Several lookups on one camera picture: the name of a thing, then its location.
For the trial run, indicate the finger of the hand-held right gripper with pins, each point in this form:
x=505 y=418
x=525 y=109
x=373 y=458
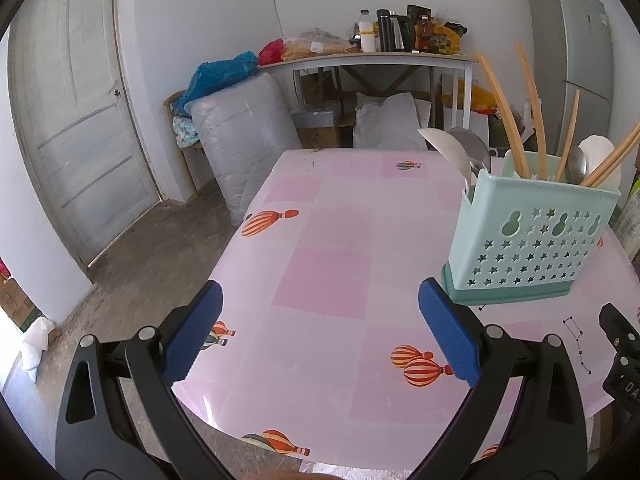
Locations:
x=615 y=327

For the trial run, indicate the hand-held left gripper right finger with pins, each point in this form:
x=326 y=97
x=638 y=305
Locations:
x=450 y=332

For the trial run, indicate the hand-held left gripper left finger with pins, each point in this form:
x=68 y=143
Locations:
x=195 y=330

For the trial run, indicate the mint green utensil holder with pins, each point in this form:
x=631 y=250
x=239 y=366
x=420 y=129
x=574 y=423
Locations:
x=525 y=240

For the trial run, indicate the metal spoon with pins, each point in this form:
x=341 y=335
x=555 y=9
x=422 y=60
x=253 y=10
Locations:
x=580 y=162
x=475 y=147

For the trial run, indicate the pink balloon-print tablecloth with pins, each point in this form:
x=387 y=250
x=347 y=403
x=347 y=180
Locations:
x=325 y=240

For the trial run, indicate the white plastic bag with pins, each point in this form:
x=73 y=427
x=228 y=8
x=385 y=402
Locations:
x=36 y=350

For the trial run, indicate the cardboard box with red print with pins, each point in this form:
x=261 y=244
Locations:
x=17 y=300

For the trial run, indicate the large clear-wrapped grey bundle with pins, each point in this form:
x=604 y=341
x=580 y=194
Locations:
x=240 y=145

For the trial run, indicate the floral cloth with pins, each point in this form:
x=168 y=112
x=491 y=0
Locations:
x=186 y=131

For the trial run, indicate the white foam box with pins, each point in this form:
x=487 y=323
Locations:
x=475 y=121

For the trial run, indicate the white woven sack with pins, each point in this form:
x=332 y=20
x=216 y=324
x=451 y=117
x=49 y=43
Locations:
x=390 y=120

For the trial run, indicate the wooden bench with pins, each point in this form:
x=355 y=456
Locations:
x=172 y=110

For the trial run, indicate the yellow plastic bag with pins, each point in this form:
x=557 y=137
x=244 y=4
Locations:
x=477 y=100

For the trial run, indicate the grey foil box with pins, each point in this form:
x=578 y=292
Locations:
x=317 y=119

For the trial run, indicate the grey wooden door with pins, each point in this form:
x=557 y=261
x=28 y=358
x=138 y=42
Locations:
x=75 y=110

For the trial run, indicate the blue plastic bag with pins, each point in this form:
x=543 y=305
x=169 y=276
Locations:
x=220 y=75

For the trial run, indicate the brown cardboard box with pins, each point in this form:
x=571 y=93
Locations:
x=320 y=92

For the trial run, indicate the silver refrigerator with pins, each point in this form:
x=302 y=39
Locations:
x=570 y=60

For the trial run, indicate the white-legged wooden desk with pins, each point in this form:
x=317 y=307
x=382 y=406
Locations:
x=375 y=58

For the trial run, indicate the red plastic bag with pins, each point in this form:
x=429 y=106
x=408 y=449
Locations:
x=271 y=52

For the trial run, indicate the yellow snack bag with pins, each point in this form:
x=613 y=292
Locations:
x=447 y=40

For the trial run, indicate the orange drink bottle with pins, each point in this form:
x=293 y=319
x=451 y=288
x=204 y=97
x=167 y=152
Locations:
x=425 y=35

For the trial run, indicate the black steel electric kettle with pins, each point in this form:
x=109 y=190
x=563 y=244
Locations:
x=402 y=35

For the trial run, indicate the clear-wrapped yellow food packets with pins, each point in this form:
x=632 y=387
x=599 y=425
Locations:
x=315 y=45

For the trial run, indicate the black thermos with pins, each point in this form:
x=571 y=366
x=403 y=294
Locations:
x=383 y=30

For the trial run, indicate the white bottle yellow label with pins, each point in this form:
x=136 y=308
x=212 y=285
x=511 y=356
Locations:
x=367 y=32

